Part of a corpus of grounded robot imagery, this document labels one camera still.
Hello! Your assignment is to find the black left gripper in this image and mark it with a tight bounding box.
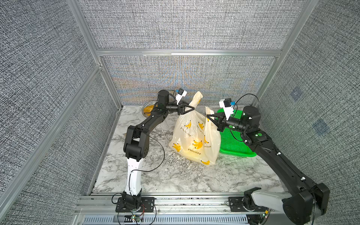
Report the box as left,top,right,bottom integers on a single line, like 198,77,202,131
165,101,194,117

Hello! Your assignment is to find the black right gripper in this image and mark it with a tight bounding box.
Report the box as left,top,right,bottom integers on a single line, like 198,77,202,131
208,112,251,137

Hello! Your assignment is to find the cream plastic bag banana print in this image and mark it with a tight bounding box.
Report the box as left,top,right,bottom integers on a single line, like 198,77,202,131
168,90,222,166

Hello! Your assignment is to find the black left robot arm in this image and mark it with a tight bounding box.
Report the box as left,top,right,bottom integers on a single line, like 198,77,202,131
115,88,195,212

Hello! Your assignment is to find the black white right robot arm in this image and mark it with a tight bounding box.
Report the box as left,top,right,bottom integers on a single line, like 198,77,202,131
206,106,330,225

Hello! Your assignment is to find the green plastic basket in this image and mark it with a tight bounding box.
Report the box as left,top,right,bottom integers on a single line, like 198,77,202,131
216,108,257,158

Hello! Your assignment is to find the orange food in bowl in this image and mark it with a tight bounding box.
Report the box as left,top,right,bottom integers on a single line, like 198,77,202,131
143,105,154,117

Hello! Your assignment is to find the black white patterned bowl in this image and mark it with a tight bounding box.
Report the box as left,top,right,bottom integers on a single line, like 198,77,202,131
142,100,157,117

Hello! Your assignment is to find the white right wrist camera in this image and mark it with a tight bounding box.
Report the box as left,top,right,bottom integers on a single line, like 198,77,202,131
219,98,235,120

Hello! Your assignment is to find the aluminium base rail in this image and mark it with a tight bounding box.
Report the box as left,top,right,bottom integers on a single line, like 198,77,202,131
73,192,285,225

